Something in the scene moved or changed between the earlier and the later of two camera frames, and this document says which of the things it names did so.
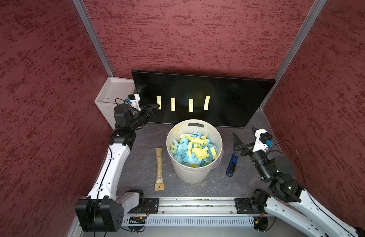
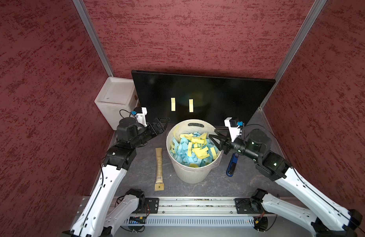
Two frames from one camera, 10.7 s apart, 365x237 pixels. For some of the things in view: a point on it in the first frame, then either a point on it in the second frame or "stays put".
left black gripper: [147, 111] to [155, 131]
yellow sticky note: [173, 104] stays put
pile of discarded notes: [193, 149] stays put
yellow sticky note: [191, 105] stays put
